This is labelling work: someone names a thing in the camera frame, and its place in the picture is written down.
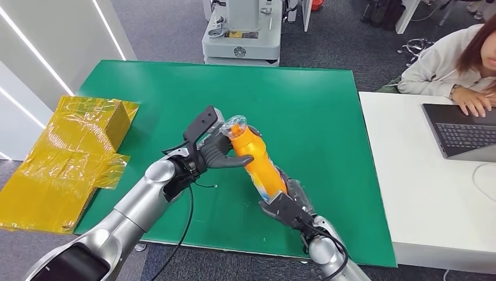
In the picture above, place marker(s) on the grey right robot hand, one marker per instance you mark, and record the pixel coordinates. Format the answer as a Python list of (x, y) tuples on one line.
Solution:
[(300, 192)]

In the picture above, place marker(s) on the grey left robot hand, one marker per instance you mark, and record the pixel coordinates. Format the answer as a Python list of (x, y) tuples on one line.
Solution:
[(217, 155)]

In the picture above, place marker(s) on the orange plastic bottle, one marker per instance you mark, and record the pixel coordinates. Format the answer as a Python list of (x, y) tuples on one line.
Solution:
[(257, 163)]

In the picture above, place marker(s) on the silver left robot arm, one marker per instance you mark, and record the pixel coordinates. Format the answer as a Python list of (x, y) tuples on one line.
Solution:
[(135, 209)]

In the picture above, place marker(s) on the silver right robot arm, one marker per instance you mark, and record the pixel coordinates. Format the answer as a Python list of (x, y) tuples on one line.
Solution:
[(329, 252)]

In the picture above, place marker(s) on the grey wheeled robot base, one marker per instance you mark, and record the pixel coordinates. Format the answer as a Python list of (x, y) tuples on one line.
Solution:
[(242, 38)]

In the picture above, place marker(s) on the green table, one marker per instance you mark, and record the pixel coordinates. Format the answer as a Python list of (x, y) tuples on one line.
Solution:
[(302, 116)]

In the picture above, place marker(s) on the white desk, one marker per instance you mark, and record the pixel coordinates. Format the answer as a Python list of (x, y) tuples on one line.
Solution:
[(418, 194)]

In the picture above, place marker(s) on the yellow taped cardboard box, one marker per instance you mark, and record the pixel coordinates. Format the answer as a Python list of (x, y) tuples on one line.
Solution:
[(66, 166)]

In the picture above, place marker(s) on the narrow white panel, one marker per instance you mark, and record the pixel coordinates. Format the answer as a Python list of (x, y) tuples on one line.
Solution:
[(306, 13)]

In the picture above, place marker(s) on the dark grey laptop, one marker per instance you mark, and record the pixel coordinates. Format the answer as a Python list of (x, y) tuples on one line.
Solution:
[(461, 132)]

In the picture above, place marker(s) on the red object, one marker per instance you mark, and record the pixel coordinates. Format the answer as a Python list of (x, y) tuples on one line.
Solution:
[(317, 4)]

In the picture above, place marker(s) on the chrome chair base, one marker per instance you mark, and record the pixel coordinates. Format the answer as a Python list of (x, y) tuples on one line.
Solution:
[(416, 46)]

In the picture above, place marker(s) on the white round pad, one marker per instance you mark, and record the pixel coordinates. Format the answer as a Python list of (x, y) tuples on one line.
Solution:
[(486, 182)]

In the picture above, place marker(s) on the person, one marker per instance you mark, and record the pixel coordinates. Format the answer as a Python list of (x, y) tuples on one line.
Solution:
[(438, 66)]

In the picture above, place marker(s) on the person's hand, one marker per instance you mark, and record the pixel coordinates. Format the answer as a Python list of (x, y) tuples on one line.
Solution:
[(471, 101)]

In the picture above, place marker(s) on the black bag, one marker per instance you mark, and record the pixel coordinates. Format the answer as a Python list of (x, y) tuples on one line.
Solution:
[(381, 13)]

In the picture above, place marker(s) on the white desk panel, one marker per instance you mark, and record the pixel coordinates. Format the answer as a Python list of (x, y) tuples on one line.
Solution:
[(407, 15)]

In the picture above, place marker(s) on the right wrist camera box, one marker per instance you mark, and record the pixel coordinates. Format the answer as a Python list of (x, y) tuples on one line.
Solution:
[(288, 211)]

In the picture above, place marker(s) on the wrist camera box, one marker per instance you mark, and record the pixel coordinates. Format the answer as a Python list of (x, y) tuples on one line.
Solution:
[(288, 211), (203, 124)]

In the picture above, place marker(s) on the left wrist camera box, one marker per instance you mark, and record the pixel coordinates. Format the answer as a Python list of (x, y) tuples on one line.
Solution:
[(203, 124)]

